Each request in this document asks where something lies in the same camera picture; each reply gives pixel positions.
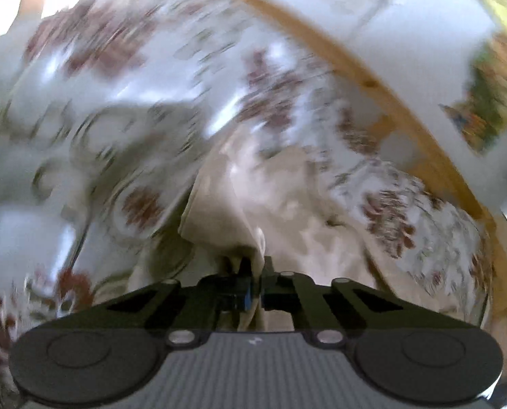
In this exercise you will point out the colourful landscape poster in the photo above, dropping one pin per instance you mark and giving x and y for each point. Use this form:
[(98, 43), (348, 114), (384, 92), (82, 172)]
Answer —
[(482, 116)]

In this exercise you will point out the beige hooded Champion jacket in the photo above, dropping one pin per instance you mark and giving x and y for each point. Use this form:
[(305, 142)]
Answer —
[(374, 224)]

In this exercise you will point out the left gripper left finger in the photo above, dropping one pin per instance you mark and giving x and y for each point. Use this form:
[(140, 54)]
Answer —
[(200, 307)]

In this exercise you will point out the white wall pipe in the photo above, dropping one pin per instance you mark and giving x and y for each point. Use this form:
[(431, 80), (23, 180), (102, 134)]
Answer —
[(381, 0)]

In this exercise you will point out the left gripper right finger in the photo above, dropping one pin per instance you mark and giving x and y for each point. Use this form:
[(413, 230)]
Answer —
[(298, 295)]

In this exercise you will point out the floral patterned bed cover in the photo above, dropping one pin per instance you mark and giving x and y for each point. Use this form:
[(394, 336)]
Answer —
[(94, 98)]

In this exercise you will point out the wooden bed frame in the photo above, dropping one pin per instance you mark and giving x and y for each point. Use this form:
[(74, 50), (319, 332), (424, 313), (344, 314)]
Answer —
[(435, 168)]

